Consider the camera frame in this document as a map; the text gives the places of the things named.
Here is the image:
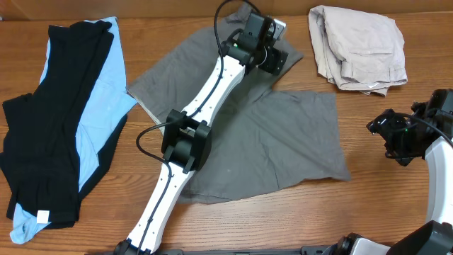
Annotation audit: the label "grey shorts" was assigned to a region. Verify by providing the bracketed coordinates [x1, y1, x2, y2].
[126, 2, 352, 205]

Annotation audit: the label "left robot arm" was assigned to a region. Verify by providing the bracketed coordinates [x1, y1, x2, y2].
[114, 12, 288, 254]

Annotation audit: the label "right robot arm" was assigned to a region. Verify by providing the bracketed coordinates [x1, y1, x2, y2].
[321, 89, 452, 255]

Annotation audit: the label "beige folded trousers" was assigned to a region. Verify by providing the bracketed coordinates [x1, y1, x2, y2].
[308, 5, 408, 96]

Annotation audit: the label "light blue shirt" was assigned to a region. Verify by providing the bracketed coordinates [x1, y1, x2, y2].
[9, 16, 138, 245]

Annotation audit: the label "black garment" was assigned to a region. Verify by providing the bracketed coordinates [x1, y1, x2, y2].
[1, 20, 113, 232]

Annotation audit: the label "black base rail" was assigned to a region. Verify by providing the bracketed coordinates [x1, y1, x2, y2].
[156, 246, 328, 255]

